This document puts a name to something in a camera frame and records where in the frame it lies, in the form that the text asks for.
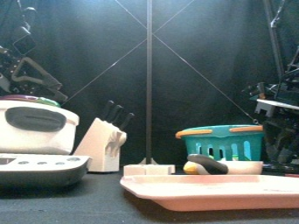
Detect grey digital kitchen scale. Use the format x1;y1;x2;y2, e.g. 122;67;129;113
0;152;91;187

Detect black knife handle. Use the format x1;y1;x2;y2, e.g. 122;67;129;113
117;112;136;131
99;100;116;121
107;104;125;124

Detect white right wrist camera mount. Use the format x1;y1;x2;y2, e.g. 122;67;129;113
253;98;299;118

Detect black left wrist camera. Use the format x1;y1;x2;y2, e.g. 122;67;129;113
11;34;38;55

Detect thin diagonal brace wire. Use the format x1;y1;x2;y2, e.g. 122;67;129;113
59;0;196;107
114;0;260;125

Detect black vertical frame pole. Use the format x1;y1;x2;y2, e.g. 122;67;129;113
137;0;158;165

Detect small white block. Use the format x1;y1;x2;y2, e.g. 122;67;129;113
122;164;176;177

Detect teal basket orange handles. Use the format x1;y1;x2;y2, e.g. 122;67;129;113
173;124;266;162

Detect pink plastic tray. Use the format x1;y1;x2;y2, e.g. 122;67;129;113
118;173;299;213

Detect purple pot lid green rim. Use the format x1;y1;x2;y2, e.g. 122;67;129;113
0;94;61;109

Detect white knife block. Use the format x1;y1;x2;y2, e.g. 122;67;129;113
73;117;128;173

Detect black slanted frame strut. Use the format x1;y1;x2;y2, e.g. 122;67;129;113
261;0;286;81

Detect white pot black handle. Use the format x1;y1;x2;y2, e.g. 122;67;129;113
0;99;79;156

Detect white bowl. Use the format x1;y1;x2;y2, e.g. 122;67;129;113
217;160;265;176

